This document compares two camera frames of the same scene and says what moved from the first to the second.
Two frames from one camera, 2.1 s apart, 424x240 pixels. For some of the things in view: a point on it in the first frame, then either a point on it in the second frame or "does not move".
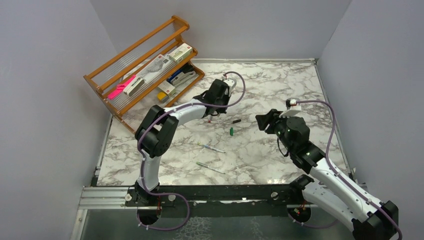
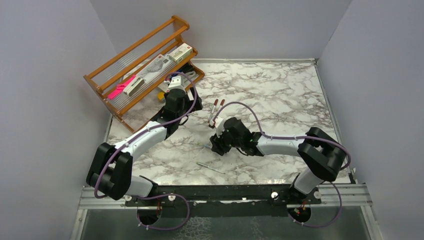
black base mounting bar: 218,195 does not move
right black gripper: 271,118 to 217,145
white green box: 181,53 does not move
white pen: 210,167 does not move
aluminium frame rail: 106,197 does not move
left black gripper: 226,96 to 190,102
